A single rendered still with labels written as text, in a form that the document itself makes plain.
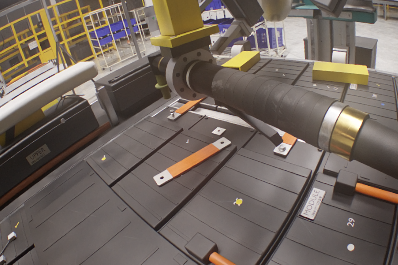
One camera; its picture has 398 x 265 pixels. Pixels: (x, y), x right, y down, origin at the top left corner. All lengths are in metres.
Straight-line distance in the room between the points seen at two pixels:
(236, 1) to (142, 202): 0.41
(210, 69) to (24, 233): 0.45
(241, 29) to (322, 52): 1.20
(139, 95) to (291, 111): 0.53
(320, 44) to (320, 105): 1.45
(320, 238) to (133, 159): 0.36
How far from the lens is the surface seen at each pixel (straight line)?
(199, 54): 0.34
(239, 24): 0.47
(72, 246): 0.37
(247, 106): 0.23
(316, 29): 1.57
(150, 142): 0.48
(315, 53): 1.61
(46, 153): 0.60
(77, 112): 0.59
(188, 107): 0.57
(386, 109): 0.55
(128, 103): 0.65
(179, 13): 0.31
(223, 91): 0.26
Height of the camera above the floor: 1.26
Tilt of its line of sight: 30 degrees down
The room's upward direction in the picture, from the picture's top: 14 degrees counter-clockwise
